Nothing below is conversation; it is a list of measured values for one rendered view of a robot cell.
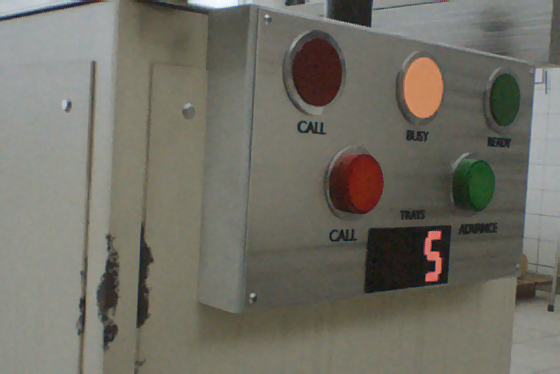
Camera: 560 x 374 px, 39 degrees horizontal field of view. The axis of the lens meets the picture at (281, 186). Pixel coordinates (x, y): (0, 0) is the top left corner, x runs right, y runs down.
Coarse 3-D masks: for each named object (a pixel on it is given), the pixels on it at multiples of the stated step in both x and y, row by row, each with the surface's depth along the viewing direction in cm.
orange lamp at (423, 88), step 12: (420, 60) 42; (408, 72) 41; (420, 72) 42; (432, 72) 43; (408, 84) 41; (420, 84) 42; (432, 84) 43; (408, 96) 42; (420, 96) 42; (432, 96) 43; (420, 108) 42; (432, 108) 43
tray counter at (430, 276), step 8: (432, 232) 44; (440, 240) 44; (424, 248) 44; (440, 248) 44; (432, 256) 44; (424, 264) 44; (440, 264) 45; (424, 272) 44; (432, 272) 44; (432, 280) 44
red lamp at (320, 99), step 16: (304, 48) 36; (320, 48) 37; (304, 64) 36; (320, 64) 37; (336, 64) 38; (304, 80) 36; (320, 80) 37; (336, 80) 38; (304, 96) 37; (320, 96) 37
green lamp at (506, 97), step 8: (496, 80) 47; (504, 80) 48; (512, 80) 48; (496, 88) 47; (504, 88) 48; (512, 88) 48; (496, 96) 47; (504, 96) 48; (512, 96) 48; (520, 96) 49; (496, 104) 47; (504, 104) 48; (512, 104) 48; (496, 112) 47; (504, 112) 48; (512, 112) 48; (496, 120) 47; (504, 120) 48; (512, 120) 48
